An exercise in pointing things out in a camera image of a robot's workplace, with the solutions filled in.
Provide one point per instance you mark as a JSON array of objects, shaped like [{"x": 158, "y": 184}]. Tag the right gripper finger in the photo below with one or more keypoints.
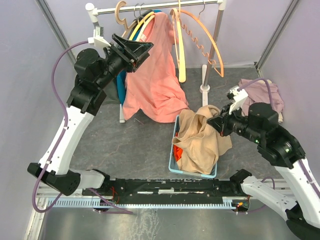
[
  {"x": 217, "y": 122},
  {"x": 225, "y": 132}
]

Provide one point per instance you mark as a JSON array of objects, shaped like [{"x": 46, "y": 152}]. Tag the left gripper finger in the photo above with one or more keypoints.
[
  {"x": 128, "y": 45},
  {"x": 141, "y": 54}
]

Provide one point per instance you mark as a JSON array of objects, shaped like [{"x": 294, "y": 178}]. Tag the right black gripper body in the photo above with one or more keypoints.
[{"x": 234, "y": 122}]

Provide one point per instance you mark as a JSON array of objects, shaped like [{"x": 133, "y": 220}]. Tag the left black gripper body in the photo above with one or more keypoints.
[{"x": 120, "y": 61}]

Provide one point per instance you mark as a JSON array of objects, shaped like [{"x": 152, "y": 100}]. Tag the beige t shirt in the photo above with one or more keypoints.
[{"x": 201, "y": 144}]

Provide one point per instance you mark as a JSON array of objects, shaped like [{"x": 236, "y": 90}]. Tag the pink t shirt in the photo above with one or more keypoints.
[{"x": 154, "y": 87}]

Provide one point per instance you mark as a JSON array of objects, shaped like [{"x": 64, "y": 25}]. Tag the orange t shirt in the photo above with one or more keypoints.
[{"x": 177, "y": 152}]

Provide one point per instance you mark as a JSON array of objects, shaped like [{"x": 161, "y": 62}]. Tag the pale peach plastic hanger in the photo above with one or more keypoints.
[{"x": 178, "y": 42}]

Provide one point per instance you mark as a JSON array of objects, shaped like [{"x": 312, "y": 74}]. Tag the cream plastic hanger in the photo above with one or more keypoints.
[{"x": 144, "y": 26}]

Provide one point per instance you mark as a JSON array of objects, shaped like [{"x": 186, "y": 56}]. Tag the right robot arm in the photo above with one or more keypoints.
[{"x": 284, "y": 152}]

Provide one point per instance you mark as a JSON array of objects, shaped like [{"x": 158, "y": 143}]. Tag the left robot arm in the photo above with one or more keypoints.
[{"x": 93, "y": 74}]

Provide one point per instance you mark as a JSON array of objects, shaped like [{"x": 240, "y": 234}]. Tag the yellow plastic hanger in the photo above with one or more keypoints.
[{"x": 141, "y": 22}]

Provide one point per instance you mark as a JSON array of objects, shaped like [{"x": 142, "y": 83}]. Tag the teal blue t shirt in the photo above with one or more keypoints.
[{"x": 121, "y": 78}]

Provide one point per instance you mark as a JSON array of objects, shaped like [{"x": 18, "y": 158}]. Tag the beige wooden hanger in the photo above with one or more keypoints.
[{"x": 122, "y": 15}]

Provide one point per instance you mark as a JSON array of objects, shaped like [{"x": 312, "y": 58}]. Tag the dark grey t shirt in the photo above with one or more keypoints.
[{"x": 111, "y": 92}]

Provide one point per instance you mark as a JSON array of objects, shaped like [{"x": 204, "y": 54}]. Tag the lilac t shirt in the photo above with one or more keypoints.
[{"x": 257, "y": 93}]

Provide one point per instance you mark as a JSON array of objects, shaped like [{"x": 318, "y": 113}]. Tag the cream folded t shirt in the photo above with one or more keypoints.
[{"x": 277, "y": 101}]

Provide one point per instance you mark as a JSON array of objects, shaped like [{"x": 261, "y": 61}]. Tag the white metal clothes rack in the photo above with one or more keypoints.
[{"x": 94, "y": 12}]

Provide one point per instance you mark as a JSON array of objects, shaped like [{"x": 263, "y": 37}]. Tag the light blue plastic basket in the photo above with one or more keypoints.
[{"x": 173, "y": 168}]

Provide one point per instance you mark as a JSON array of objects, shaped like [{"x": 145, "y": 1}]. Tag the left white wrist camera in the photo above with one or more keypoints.
[{"x": 98, "y": 40}]

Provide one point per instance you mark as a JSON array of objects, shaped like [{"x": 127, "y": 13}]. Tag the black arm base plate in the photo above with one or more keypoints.
[{"x": 175, "y": 199}]

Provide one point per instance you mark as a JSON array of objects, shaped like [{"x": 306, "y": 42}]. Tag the aluminium frame rail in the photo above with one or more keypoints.
[{"x": 50, "y": 192}]

